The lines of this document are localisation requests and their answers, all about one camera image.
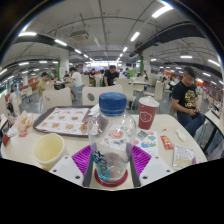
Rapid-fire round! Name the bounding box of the group of cream chairs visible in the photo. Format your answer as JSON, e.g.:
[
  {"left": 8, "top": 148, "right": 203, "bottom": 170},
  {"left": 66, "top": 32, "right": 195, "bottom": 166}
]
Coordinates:
[{"left": 19, "top": 74, "right": 166, "bottom": 103}]

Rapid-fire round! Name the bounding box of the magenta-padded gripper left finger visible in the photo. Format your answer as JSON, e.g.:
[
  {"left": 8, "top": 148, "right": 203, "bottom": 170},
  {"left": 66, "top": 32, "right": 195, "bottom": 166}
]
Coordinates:
[{"left": 49, "top": 144, "right": 96, "bottom": 188}]

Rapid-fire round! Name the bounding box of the brown food tray with menu paper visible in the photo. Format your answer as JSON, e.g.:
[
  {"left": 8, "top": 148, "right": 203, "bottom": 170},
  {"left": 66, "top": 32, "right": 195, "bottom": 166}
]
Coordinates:
[{"left": 33, "top": 105, "right": 101, "bottom": 138}]

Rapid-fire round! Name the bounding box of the red paper cup with lid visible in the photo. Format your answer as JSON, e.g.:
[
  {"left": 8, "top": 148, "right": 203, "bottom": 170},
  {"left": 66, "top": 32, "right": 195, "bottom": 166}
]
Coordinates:
[{"left": 138, "top": 96, "right": 160, "bottom": 131}]

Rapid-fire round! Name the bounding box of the crumpled white napkin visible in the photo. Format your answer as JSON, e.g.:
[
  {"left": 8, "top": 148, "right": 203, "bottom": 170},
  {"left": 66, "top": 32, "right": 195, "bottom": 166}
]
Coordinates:
[{"left": 88, "top": 103, "right": 101, "bottom": 117}]

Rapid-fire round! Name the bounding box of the cream neighbouring table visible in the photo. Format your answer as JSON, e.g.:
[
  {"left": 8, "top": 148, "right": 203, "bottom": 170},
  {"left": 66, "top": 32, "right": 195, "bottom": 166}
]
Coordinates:
[{"left": 203, "top": 109, "right": 224, "bottom": 161}]

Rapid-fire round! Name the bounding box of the clear plastic packet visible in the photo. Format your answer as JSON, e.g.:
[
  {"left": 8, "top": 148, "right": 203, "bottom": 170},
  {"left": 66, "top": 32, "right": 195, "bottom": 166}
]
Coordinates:
[{"left": 172, "top": 143, "right": 196, "bottom": 169}]

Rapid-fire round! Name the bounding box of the small white sachet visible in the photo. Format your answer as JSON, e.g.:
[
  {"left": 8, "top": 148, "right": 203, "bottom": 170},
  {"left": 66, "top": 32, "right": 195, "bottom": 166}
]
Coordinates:
[{"left": 175, "top": 128, "right": 188, "bottom": 143}]

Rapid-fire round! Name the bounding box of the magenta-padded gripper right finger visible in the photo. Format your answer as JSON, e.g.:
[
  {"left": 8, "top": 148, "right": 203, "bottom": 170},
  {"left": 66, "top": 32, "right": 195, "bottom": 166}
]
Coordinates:
[{"left": 128, "top": 144, "right": 174, "bottom": 188}]

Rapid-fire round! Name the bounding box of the flat round red coaster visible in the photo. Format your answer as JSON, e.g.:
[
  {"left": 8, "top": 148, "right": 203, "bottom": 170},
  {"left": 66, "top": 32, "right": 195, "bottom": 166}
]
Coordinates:
[{"left": 93, "top": 168, "right": 129, "bottom": 188}]

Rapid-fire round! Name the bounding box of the ceiling air conditioner unit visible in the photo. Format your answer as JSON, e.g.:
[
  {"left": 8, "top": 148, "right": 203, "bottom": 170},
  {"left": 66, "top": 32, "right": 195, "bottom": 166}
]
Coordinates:
[{"left": 69, "top": 30, "right": 90, "bottom": 42}]

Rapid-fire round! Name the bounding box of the colourful sticker sheet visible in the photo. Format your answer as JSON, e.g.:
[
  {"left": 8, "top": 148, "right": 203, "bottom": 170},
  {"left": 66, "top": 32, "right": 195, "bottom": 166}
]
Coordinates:
[{"left": 106, "top": 126, "right": 159, "bottom": 157}]

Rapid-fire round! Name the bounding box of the person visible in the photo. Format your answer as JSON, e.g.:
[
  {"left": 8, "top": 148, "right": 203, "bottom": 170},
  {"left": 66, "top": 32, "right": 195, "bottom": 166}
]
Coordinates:
[
  {"left": 171, "top": 66, "right": 206, "bottom": 138},
  {"left": 102, "top": 64, "right": 120, "bottom": 88},
  {"left": 68, "top": 66, "right": 84, "bottom": 101},
  {"left": 37, "top": 71, "right": 49, "bottom": 114}
]

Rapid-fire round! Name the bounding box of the group of ceiling lights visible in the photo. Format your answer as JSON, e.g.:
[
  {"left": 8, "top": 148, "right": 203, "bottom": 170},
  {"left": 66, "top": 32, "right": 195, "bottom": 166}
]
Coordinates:
[{"left": 0, "top": 3, "right": 224, "bottom": 86}]

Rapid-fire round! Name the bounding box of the clear blue-capped water bottle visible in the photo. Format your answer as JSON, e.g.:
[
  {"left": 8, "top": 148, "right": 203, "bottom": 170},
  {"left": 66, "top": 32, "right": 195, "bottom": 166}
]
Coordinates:
[{"left": 87, "top": 92, "right": 138, "bottom": 184}]

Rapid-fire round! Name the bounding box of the cream chair with round hole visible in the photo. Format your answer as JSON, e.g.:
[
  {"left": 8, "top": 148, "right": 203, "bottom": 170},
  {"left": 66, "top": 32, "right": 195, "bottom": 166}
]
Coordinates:
[
  {"left": 42, "top": 87, "right": 73, "bottom": 113},
  {"left": 81, "top": 84, "right": 124, "bottom": 107}
]

